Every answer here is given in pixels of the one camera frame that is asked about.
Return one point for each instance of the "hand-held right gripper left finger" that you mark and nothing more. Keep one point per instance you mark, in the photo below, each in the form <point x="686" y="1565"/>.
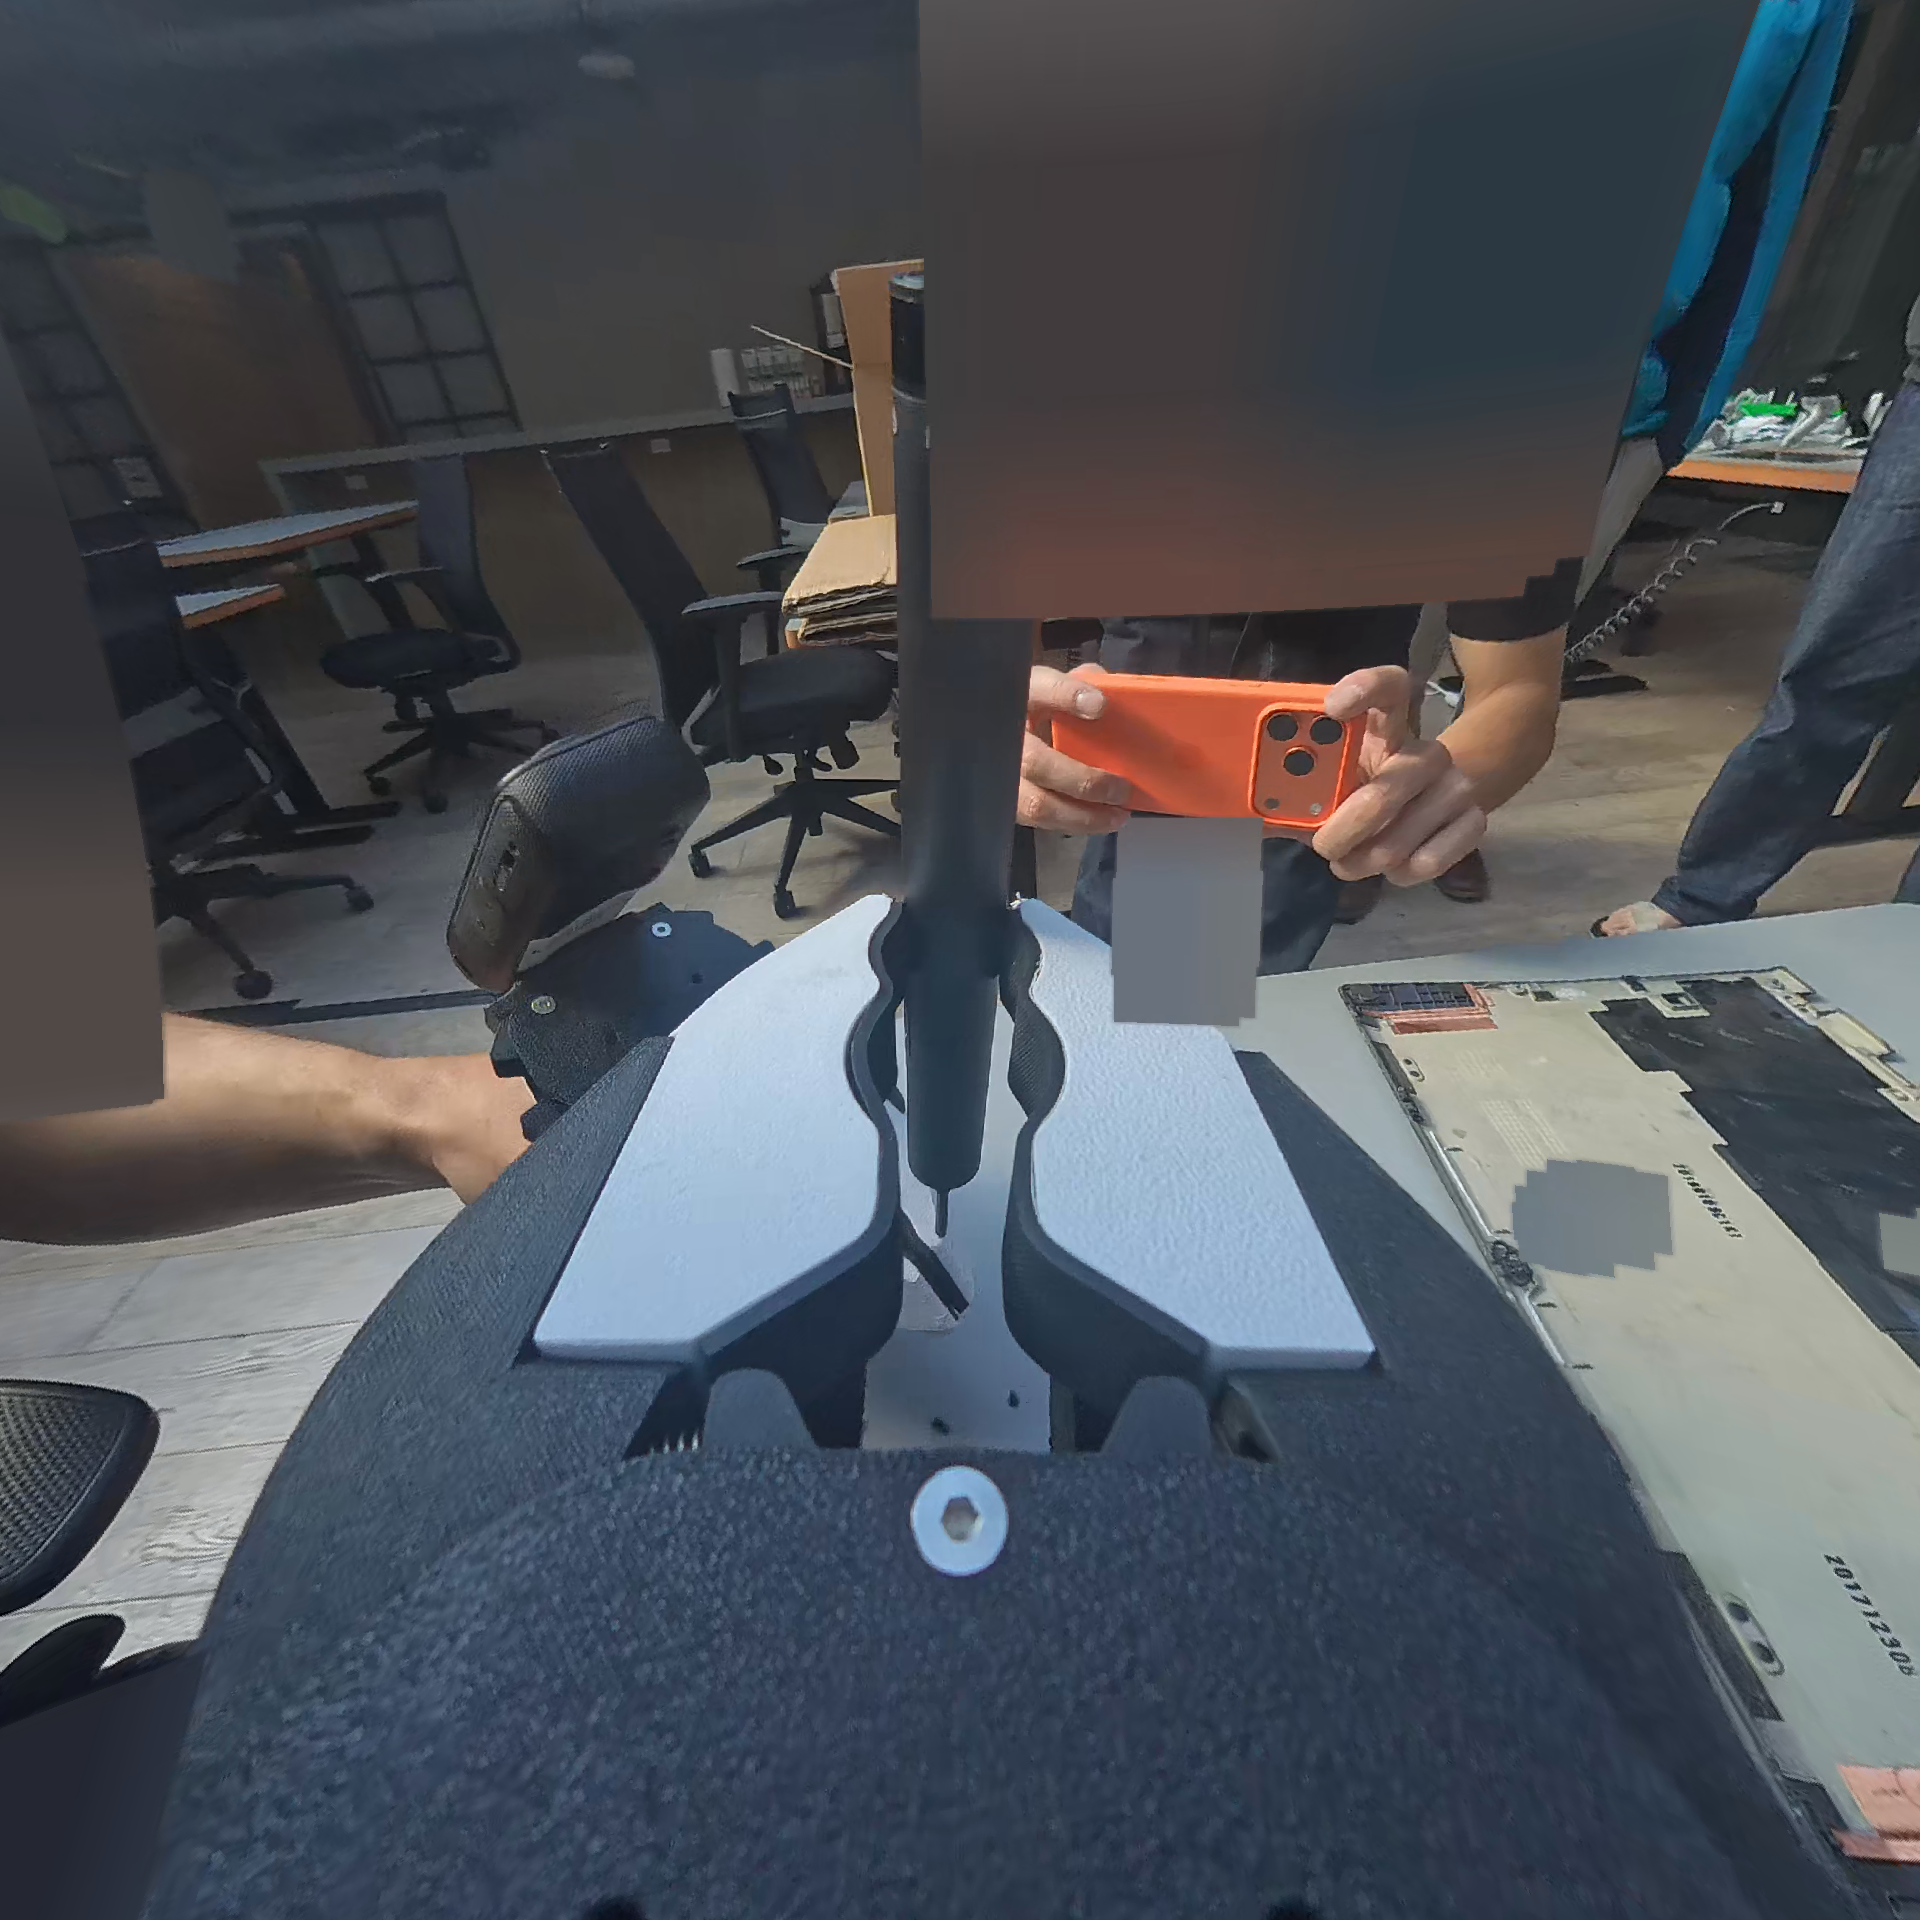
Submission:
<point x="706" y="1184"/>

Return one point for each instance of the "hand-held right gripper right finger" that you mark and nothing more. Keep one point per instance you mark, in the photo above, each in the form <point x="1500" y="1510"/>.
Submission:
<point x="1202" y="1200"/>

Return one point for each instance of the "black electric screwdriver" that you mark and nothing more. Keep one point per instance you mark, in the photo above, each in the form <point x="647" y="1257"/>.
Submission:
<point x="954" y="901"/>

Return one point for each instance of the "laptop bottom cover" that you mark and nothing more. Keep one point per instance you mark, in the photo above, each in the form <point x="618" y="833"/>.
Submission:
<point x="1651" y="1424"/>

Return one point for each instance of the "person's left forearm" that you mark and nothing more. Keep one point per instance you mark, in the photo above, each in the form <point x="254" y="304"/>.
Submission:
<point x="270" y="1124"/>

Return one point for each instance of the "grey wood-edged desk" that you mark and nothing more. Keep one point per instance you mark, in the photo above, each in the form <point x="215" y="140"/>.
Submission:
<point x="284" y="532"/>
<point x="224" y="603"/>

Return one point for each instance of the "white desk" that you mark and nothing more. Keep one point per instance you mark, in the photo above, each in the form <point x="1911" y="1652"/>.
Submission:
<point x="1861" y="938"/>

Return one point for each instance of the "person's left hand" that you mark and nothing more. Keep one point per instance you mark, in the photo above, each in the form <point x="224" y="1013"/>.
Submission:
<point x="474" y="1124"/>

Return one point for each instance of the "cardboard box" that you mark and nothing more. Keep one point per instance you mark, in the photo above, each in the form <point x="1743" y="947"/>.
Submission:
<point x="839" y="570"/>

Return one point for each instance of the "orange smartphone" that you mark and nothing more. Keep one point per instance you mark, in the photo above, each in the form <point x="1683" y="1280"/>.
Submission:
<point x="1171" y="744"/>

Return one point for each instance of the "black-framed window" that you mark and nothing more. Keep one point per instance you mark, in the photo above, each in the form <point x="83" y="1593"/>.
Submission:
<point x="413" y="315"/>

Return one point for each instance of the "cluttered wood-edged table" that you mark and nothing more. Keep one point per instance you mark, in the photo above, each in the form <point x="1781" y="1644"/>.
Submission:
<point x="1770" y="473"/>

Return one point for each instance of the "grey wall counter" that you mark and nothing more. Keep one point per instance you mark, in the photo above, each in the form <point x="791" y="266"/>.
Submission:
<point x="600" y="441"/>

